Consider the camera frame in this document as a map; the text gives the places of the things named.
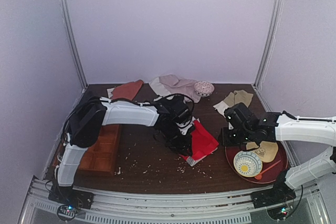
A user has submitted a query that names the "red white underwear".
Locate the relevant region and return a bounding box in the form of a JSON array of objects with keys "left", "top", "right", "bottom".
[{"left": 181, "top": 119, "right": 219, "bottom": 167}]

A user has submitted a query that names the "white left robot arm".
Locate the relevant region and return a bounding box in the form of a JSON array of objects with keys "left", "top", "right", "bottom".
[{"left": 54, "top": 93, "right": 194, "bottom": 188}]

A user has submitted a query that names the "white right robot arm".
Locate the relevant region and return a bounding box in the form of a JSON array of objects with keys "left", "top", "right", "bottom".
[{"left": 224, "top": 103, "right": 335, "bottom": 189}]

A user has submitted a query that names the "mauve white underwear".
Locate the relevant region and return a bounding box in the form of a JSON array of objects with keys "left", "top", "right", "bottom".
[{"left": 149, "top": 74, "right": 201, "bottom": 103}]

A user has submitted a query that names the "beige white underwear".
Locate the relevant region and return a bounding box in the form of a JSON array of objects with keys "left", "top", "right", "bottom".
[{"left": 213, "top": 90, "right": 254, "bottom": 116}]

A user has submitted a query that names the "rust orange underwear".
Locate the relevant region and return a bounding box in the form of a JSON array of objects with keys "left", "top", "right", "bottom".
[{"left": 107, "top": 80, "right": 144, "bottom": 100}]

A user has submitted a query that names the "round red tray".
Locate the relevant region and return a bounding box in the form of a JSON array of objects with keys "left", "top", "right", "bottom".
[{"left": 225, "top": 142, "right": 289, "bottom": 185}]

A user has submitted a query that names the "yellow square panda plate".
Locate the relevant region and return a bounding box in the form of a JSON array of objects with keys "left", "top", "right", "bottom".
[{"left": 246, "top": 141, "right": 278, "bottom": 163}]

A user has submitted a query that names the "blue yellow patterned bowl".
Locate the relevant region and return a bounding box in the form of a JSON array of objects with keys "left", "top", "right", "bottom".
[{"left": 233, "top": 151, "right": 263, "bottom": 178}]

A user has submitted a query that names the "red dotted white bowl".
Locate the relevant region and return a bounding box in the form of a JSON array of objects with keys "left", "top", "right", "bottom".
[{"left": 194, "top": 81, "right": 215, "bottom": 97}]

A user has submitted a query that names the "orange plastic spoon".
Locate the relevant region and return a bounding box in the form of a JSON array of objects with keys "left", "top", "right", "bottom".
[{"left": 254, "top": 161, "right": 281, "bottom": 180}]

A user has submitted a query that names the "wooden compartment tray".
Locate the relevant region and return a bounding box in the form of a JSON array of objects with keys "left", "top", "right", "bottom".
[{"left": 52, "top": 123, "right": 124, "bottom": 177}]

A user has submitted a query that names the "right circuit board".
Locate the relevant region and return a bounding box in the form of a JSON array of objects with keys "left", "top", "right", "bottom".
[{"left": 267, "top": 206, "right": 293, "bottom": 221}]

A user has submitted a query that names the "circuit board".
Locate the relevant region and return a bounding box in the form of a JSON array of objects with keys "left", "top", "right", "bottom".
[
  {"left": 56, "top": 205, "right": 79, "bottom": 221},
  {"left": 267, "top": 206, "right": 293, "bottom": 221}
]

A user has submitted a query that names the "left circuit board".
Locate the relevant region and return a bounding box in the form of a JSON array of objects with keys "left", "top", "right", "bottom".
[{"left": 56, "top": 205, "right": 79, "bottom": 221}]

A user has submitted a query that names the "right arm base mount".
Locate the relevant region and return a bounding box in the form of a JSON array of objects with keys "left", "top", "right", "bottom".
[{"left": 251, "top": 188, "right": 296, "bottom": 209}]

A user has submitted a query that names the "right aluminium corner post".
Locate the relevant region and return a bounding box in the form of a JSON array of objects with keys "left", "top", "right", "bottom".
[{"left": 254, "top": 0, "right": 284, "bottom": 90}]

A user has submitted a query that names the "aluminium corner post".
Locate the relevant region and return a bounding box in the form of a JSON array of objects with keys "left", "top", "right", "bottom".
[
  {"left": 254, "top": 0, "right": 284, "bottom": 90},
  {"left": 59, "top": 0, "right": 88, "bottom": 90}
]

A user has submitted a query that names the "front aluminium rail frame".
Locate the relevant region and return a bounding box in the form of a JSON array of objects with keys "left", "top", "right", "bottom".
[{"left": 17, "top": 177, "right": 335, "bottom": 223}]

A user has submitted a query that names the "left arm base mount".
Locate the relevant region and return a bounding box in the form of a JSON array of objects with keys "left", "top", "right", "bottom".
[{"left": 48, "top": 185, "right": 94, "bottom": 209}]

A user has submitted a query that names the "left aluminium corner post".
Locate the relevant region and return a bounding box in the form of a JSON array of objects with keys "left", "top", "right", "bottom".
[{"left": 59, "top": 0, "right": 88, "bottom": 90}]

